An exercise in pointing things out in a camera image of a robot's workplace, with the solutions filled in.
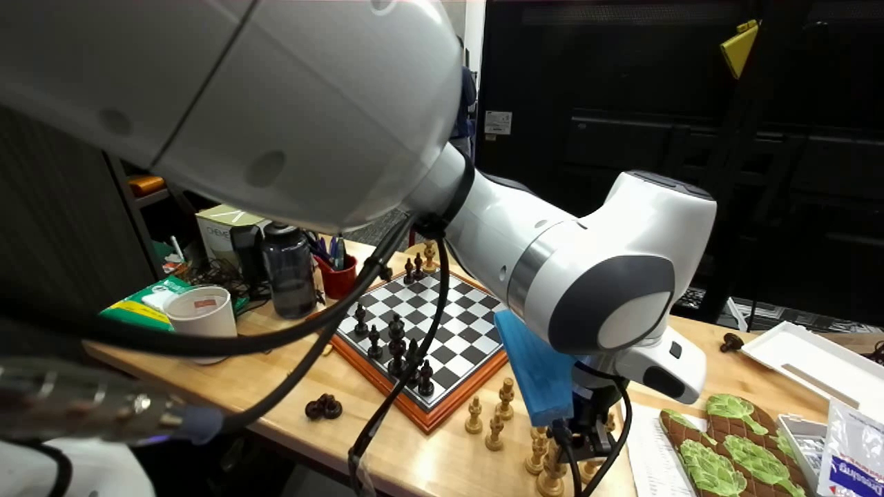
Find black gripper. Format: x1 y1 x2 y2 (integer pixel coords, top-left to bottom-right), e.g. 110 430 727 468
549 361 628 462

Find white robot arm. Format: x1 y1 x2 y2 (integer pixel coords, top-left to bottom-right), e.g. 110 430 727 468
0 0 716 402

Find light chess pieces cluster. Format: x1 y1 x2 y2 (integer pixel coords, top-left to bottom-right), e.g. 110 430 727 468
461 377 602 497

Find wooden framed chess board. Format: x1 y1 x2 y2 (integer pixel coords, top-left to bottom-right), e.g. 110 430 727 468
332 277 506 433

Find dark chess pieces pair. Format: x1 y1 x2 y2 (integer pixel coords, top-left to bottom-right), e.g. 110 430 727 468
305 394 342 420

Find green patterned brown cloth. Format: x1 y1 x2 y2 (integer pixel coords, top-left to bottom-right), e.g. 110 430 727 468
661 394 810 497

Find white plastic tray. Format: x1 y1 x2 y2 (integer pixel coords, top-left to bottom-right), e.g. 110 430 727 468
744 319 884 420

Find red pen cup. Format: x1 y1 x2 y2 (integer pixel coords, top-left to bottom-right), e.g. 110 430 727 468
317 257 357 299

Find large black monitor screen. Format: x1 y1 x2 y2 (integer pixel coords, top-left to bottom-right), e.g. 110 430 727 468
477 0 884 323

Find dark water bottle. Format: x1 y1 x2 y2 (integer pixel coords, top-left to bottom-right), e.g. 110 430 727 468
262 221 314 319

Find yellow triangle marker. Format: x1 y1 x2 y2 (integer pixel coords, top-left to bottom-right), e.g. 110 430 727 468
719 18 759 79

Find white Chemex box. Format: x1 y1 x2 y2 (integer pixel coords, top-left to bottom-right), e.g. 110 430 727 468
197 205 266 265

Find green wipes packet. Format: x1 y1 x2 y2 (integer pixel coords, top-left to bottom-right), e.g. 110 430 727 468
103 277 191 330

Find blue wrist camera box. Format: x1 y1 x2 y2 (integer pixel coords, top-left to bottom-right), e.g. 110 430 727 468
494 308 575 424

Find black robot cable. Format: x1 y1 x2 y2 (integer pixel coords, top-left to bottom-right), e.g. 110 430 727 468
91 214 454 492

